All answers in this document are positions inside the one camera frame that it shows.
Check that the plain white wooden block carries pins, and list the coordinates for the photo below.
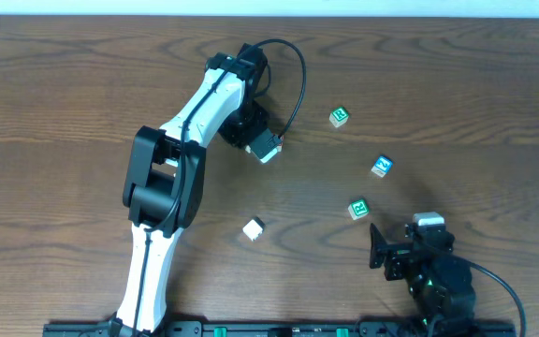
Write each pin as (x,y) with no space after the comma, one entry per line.
(254,229)

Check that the green R block near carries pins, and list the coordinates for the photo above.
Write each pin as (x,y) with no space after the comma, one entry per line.
(358,209)

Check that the green R block far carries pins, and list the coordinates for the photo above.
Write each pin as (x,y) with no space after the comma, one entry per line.
(339,116)

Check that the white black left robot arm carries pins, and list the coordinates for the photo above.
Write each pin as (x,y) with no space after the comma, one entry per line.
(164,182)

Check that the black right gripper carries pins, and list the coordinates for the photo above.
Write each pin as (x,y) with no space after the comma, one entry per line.
(395,256)

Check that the blue number 2 block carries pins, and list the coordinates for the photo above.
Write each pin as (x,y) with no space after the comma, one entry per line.
(381,166)

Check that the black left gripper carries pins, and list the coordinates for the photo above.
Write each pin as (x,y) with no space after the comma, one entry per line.
(240,132)

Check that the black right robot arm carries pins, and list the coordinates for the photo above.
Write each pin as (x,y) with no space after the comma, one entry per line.
(440,285)

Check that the green r block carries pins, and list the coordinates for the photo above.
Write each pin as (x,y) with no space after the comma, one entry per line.
(339,116)
(358,209)

